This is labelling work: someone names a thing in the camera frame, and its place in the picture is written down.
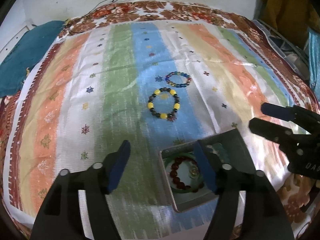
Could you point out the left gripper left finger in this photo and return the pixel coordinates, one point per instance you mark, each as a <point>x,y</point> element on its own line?
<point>59,215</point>

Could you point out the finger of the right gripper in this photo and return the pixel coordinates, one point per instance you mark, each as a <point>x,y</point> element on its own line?
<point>277,111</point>
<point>272,132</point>

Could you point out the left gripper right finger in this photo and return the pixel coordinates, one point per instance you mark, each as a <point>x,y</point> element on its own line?
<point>264,215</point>

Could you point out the green jade bangle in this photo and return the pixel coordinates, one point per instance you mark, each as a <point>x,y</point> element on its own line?
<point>183,173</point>

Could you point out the floral brown bedsheet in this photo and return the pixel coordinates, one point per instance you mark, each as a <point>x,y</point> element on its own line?
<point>175,10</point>

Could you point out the metal tin box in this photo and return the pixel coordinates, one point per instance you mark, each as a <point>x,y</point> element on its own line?
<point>231,149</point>

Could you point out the blue dotted fabric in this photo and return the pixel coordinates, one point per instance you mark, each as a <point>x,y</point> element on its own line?
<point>314,61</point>

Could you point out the mustard yellow garment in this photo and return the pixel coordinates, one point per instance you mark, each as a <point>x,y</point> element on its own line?
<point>291,18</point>

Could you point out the striped colourful cloth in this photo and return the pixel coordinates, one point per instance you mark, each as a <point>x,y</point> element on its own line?
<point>125,104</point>

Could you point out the teal pillow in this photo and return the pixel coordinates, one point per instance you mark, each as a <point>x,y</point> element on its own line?
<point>26,54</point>

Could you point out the white headboard panel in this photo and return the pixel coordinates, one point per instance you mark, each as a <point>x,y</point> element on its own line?
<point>12,40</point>

